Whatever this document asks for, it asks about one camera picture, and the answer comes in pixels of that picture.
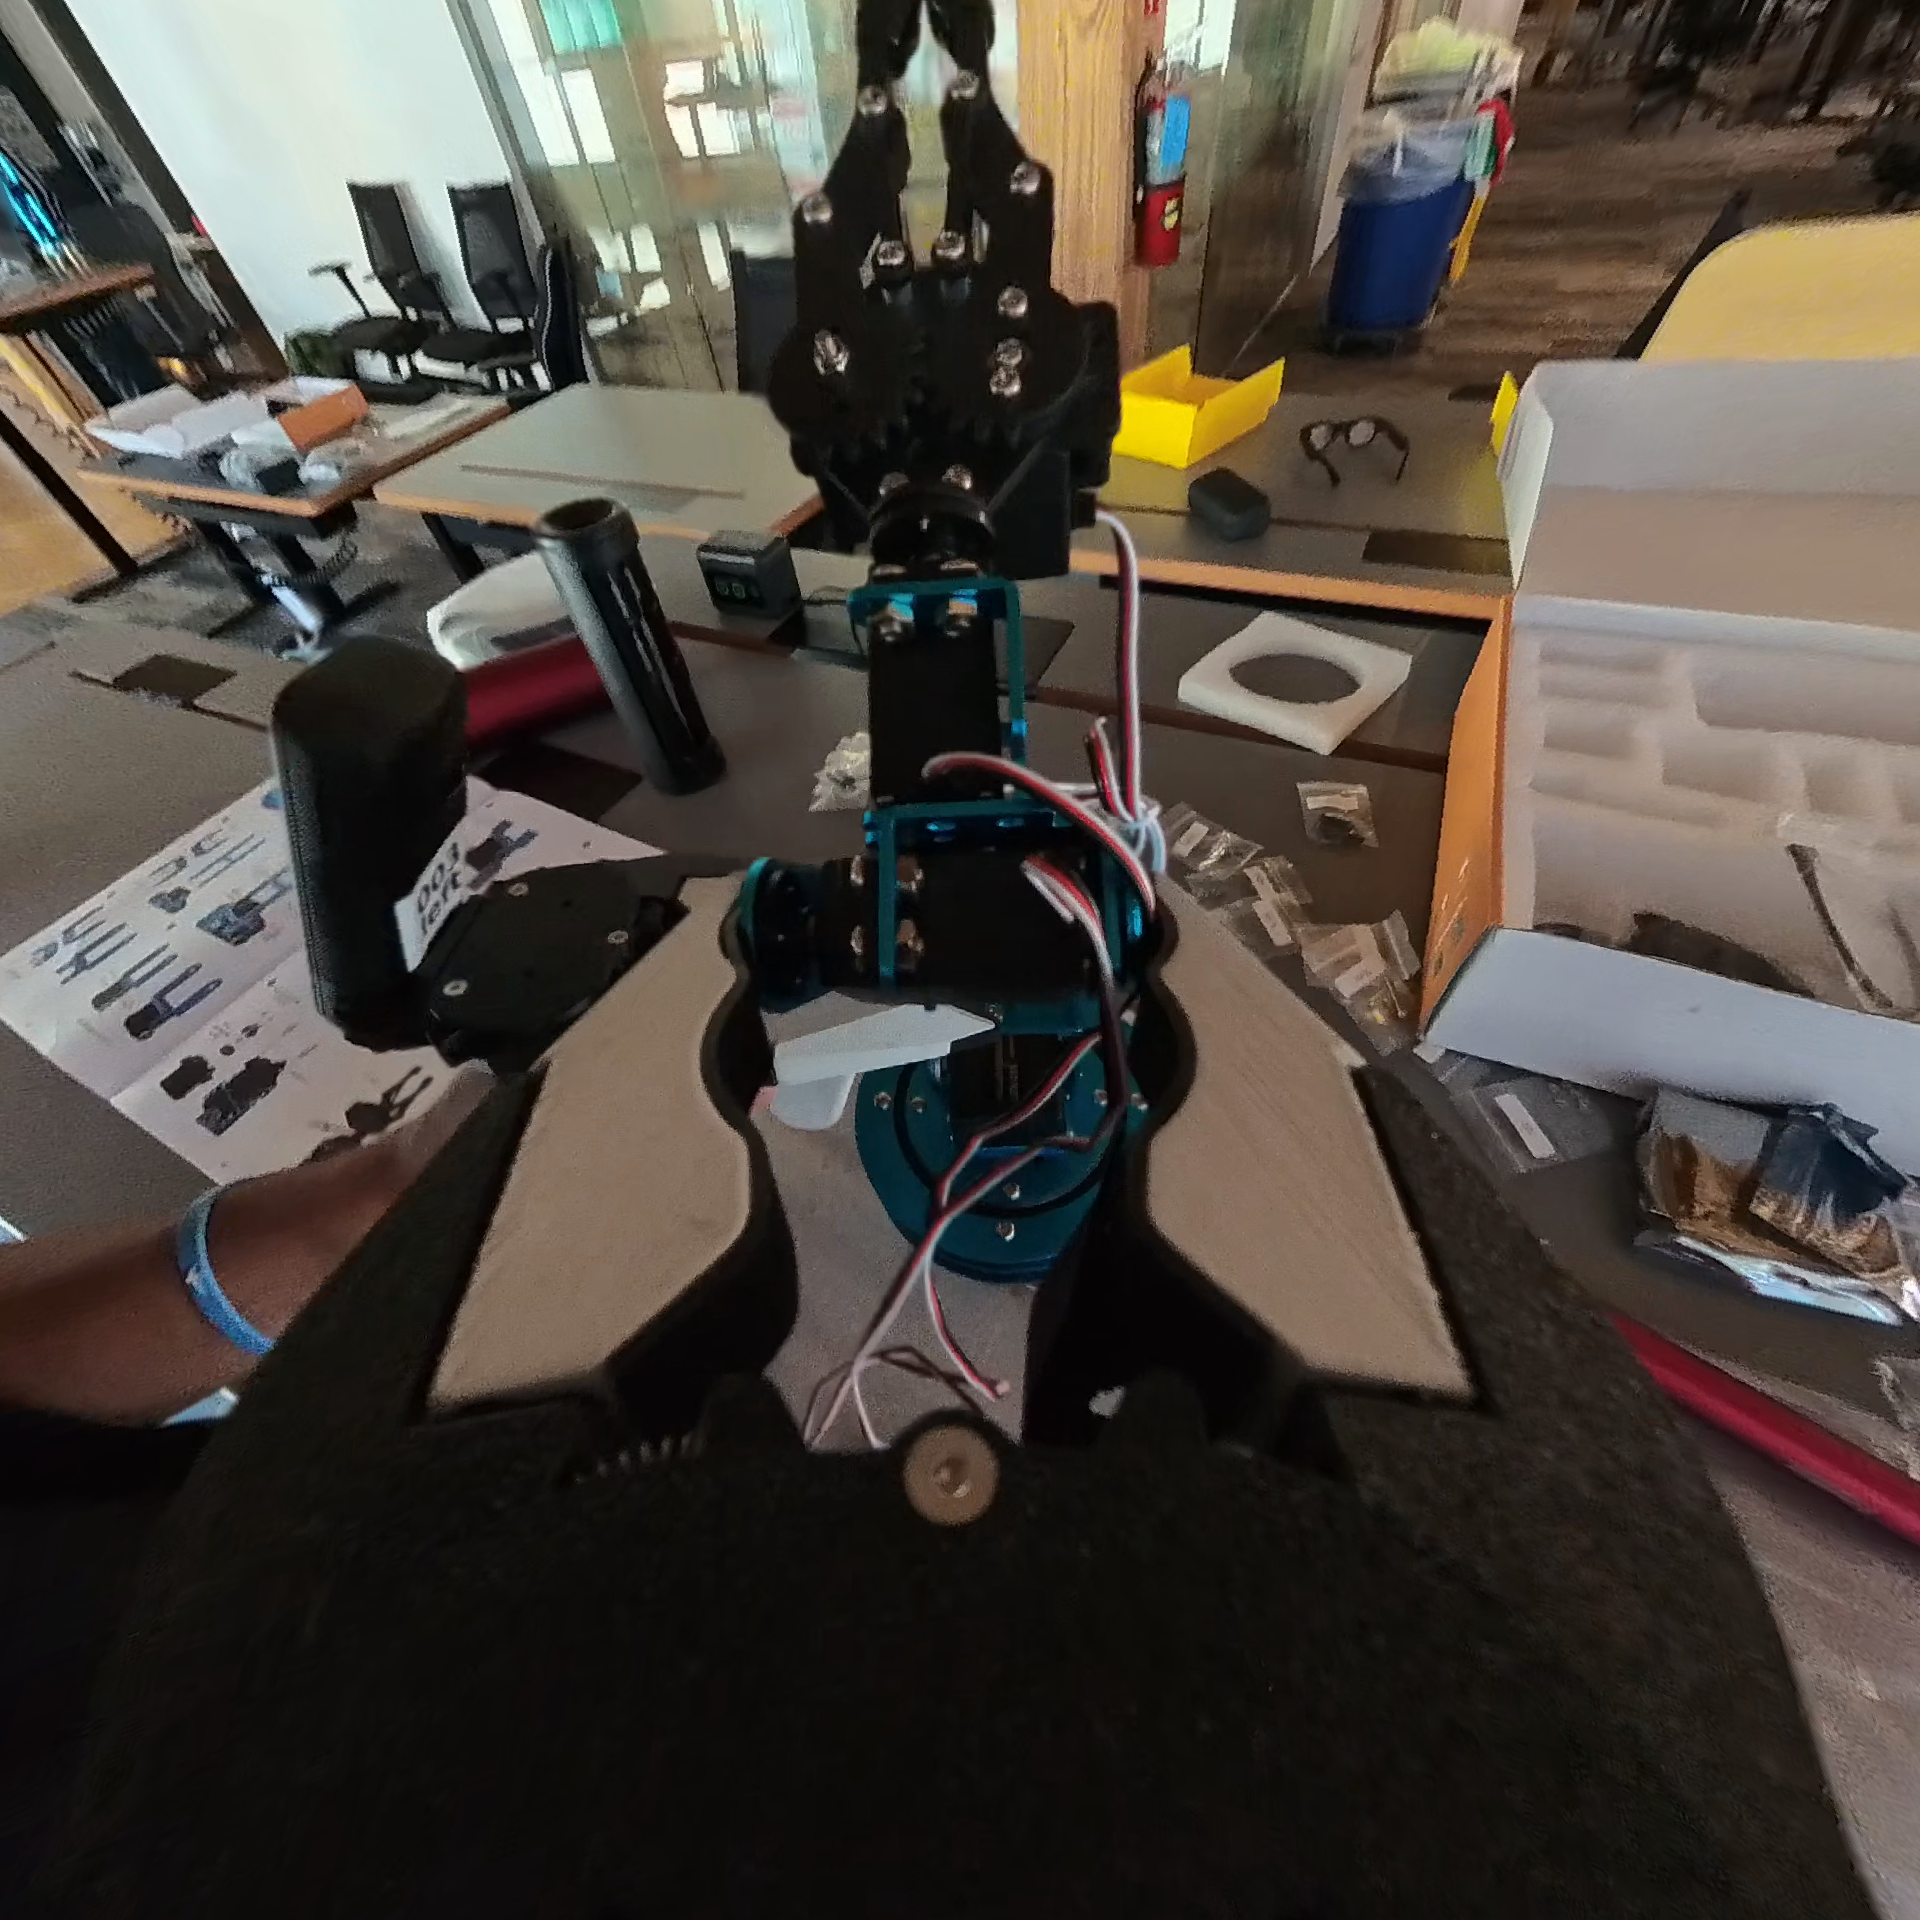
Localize blue toy robot arm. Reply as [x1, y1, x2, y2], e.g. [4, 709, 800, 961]
[724, 0, 1175, 1284]

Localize orange white cardboard box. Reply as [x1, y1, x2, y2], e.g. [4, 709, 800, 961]
[1416, 355, 1920, 1151]

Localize white foam ring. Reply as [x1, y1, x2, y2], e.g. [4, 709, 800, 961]
[1175, 606, 1413, 762]

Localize black metal tube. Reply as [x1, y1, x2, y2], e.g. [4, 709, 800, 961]
[536, 497, 732, 798]

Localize wooden pillar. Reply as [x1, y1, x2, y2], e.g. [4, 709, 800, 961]
[1016, 0, 1159, 380]

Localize black office chair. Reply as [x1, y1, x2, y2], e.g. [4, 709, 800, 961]
[419, 178, 552, 397]
[306, 178, 455, 387]
[536, 235, 598, 396]
[728, 244, 800, 396]

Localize yellow chair white legs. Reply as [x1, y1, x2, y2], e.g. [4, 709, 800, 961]
[1634, 220, 1920, 366]

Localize cluttered wooden table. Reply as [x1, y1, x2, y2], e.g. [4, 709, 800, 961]
[78, 373, 516, 635]

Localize small black box device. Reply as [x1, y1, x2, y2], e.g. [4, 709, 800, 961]
[695, 525, 797, 622]

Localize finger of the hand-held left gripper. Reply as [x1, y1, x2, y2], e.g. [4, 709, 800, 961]
[767, 1001, 1000, 1131]

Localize white instruction booklet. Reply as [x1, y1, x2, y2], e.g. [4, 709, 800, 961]
[0, 772, 672, 1189]

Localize person's dark clothing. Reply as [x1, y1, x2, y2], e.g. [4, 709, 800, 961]
[0, 1394, 219, 1920]

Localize silver antistatic bag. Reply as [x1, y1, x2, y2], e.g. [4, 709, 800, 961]
[1630, 1086, 1920, 1332]

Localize group of small parts bags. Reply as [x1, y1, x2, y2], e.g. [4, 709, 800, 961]
[1161, 776, 1422, 1040]

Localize black eyeglasses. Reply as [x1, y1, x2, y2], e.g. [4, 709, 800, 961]
[1295, 414, 1413, 491]

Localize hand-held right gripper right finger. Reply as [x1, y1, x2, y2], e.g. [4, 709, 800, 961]
[1135, 881, 1476, 1408]

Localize blue trash barrel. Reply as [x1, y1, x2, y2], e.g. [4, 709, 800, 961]
[1326, 116, 1481, 358]

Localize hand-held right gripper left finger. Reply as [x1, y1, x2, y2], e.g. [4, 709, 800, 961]
[426, 875, 792, 1415]

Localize light wooden table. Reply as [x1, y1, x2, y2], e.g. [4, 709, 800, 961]
[371, 384, 846, 582]

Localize red metal tube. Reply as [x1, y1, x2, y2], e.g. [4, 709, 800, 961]
[461, 635, 610, 747]

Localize red fire extinguisher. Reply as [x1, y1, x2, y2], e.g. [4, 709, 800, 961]
[1129, 50, 1197, 270]

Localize red electric screwdriver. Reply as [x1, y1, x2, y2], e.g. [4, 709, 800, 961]
[1609, 1309, 1920, 1547]

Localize wood edged grey table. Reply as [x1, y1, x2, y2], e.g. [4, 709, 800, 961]
[1076, 355, 1517, 620]

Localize servo cable bundle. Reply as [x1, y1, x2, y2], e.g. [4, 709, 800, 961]
[801, 506, 1169, 1453]

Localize blue wristband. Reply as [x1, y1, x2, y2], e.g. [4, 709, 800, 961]
[173, 1182, 282, 1361]

